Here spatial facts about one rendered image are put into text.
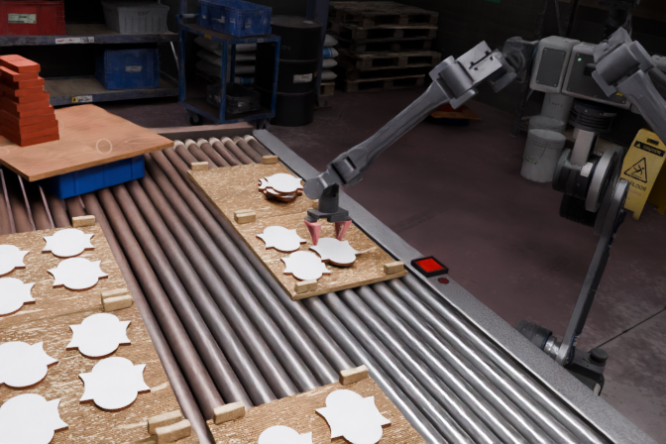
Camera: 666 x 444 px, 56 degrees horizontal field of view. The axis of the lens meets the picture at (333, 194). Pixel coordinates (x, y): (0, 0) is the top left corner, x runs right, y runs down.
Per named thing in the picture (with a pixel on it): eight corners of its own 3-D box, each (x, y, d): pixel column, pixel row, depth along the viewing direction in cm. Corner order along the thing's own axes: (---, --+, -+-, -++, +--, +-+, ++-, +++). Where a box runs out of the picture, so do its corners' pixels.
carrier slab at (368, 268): (333, 211, 204) (333, 207, 203) (406, 276, 172) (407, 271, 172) (231, 227, 187) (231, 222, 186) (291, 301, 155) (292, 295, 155)
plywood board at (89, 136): (90, 108, 240) (90, 103, 240) (173, 146, 213) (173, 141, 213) (-51, 132, 203) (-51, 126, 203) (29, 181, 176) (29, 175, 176)
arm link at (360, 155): (481, 90, 152) (455, 55, 153) (475, 92, 147) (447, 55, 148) (356, 186, 173) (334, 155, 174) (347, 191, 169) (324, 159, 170)
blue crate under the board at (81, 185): (95, 150, 229) (93, 124, 225) (147, 177, 212) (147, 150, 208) (9, 169, 206) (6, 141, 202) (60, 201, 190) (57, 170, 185)
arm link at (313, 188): (365, 176, 170) (347, 151, 171) (348, 184, 160) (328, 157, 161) (334, 200, 176) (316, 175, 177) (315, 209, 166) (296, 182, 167)
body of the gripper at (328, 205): (349, 218, 176) (350, 192, 174) (317, 222, 171) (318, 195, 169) (337, 212, 181) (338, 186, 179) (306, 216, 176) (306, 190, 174)
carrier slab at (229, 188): (277, 165, 236) (277, 161, 235) (332, 211, 204) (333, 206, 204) (186, 174, 218) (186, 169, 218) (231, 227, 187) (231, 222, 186)
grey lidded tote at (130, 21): (151, 25, 596) (150, -1, 587) (170, 33, 574) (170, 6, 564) (99, 27, 564) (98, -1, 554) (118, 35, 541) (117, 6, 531)
